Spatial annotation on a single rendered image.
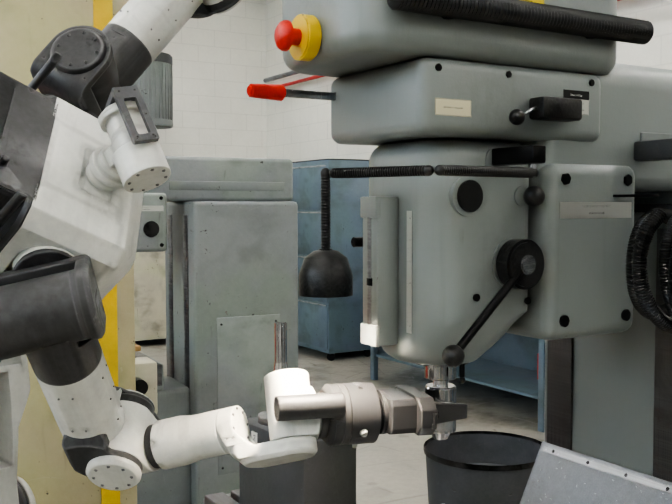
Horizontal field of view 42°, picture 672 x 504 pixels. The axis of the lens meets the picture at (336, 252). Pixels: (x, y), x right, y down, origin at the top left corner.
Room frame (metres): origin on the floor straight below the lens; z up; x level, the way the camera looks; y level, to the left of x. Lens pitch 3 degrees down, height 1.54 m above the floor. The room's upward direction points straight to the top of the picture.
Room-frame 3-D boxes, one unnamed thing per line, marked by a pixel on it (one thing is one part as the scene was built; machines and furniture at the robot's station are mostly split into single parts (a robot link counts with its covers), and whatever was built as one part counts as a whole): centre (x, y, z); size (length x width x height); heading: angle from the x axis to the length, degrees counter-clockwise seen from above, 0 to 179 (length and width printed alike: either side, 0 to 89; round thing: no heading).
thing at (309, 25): (1.16, 0.04, 1.76); 0.06 x 0.02 x 0.06; 31
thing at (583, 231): (1.38, -0.32, 1.47); 0.24 x 0.19 x 0.26; 31
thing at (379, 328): (1.23, -0.06, 1.45); 0.04 x 0.04 x 0.21; 31
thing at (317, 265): (1.15, 0.01, 1.45); 0.07 x 0.07 x 0.06
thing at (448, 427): (1.28, -0.16, 1.23); 0.05 x 0.05 x 0.06
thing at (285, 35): (1.15, 0.06, 1.76); 0.04 x 0.03 x 0.04; 31
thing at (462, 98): (1.30, -0.19, 1.68); 0.34 x 0.24 x 0.10; 121
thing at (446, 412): (1.25, -0.16, 1.23); 0.06 x 0.02 x 0.03; 107
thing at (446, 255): (1.28, -0.16, 1.47); 0.21 x 0.19 x 0.32; 31
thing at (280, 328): (1.66, 0.11, 1.26); 0.03 x 0.03 x 0.11
